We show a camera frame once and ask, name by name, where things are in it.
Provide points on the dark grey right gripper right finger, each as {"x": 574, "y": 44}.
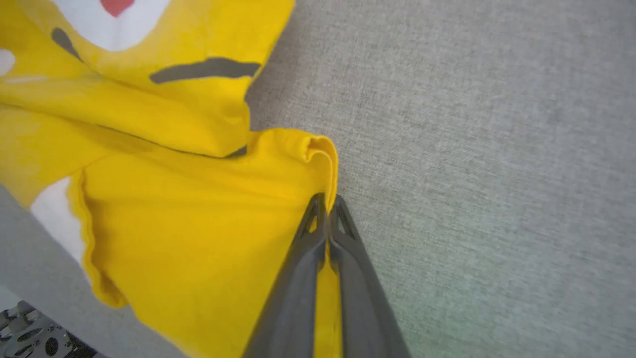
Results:
{"x": 362, "y": 308}

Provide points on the grey fabric sofa seat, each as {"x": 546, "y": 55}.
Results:
{"x": 472, "y": 149}

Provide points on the yellow and white printed t-shirt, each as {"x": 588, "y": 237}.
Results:
{"x": 189, "y": 233}

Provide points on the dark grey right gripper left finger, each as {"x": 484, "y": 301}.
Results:
{"x": 290, "y": 303}

